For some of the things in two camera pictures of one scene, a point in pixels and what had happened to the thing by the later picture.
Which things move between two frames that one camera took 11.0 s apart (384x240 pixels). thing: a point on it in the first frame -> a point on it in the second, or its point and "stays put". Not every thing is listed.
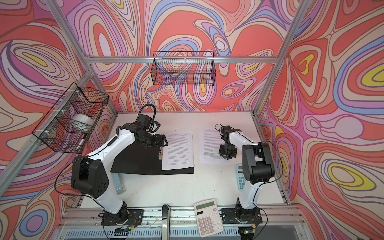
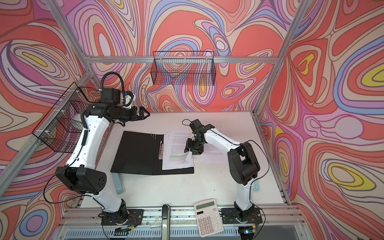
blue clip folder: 137,159 stays put
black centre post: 166,222 stays put
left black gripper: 156,143 -> 135,116
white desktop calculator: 208,218 stays put
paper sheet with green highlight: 211,141 -> 174,157
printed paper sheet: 179,153 stays put
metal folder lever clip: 160,157 stays put
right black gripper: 224,155 -> 189,145
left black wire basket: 68,124 stays put
